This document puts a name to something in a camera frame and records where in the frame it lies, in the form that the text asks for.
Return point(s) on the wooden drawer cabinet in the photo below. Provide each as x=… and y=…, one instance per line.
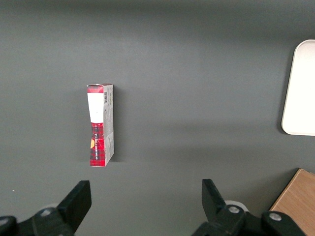
x=297, y=196

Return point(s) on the red plaid cardboard box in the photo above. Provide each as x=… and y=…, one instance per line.
x=98, y=147

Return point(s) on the cream plastic tray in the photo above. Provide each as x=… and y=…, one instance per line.
x=302, y=93

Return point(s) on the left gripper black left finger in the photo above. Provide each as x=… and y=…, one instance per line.
x=73, y=209

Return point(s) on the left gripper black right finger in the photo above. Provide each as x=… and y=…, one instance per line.
x=216, y=216

